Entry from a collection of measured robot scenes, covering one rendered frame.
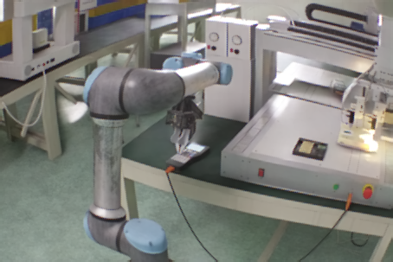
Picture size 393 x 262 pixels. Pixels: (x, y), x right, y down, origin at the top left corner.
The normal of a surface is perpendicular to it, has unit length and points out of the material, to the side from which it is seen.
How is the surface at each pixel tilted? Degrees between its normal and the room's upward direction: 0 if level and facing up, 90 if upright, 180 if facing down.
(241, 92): 90
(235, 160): 90
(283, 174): 90
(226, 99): 90
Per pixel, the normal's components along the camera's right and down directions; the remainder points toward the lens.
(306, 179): -0.44, 0.37
